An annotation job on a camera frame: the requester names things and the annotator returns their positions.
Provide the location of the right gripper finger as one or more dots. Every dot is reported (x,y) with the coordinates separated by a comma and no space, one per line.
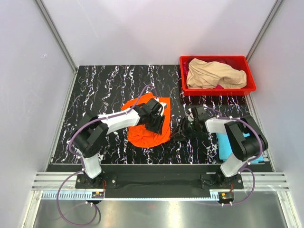
(179,136)
(182,126)

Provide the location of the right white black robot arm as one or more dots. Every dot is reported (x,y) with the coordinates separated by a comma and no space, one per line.
(244,150)

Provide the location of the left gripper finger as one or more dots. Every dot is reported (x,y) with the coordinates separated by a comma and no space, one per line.
(159,124)
(152,128)

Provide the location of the folded light blue t shirt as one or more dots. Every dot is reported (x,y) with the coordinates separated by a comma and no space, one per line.
(224,148)

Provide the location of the red plastic bin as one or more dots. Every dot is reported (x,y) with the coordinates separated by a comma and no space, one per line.
(237,62)

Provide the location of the aluminium frame rail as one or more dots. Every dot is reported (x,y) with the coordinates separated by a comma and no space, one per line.
(264,181)

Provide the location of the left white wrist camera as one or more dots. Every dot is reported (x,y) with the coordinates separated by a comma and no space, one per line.
(163,105)

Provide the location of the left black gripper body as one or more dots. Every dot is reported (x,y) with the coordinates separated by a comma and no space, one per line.
(153,118)

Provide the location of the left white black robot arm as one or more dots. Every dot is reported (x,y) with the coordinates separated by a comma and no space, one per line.
(91,132)

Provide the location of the orange t shirt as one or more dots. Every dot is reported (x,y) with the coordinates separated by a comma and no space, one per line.
(138,135)

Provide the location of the beige t shirt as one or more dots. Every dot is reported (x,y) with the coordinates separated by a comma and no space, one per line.
(239,80)

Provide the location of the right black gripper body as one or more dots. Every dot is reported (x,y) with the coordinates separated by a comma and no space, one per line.
(192,127)

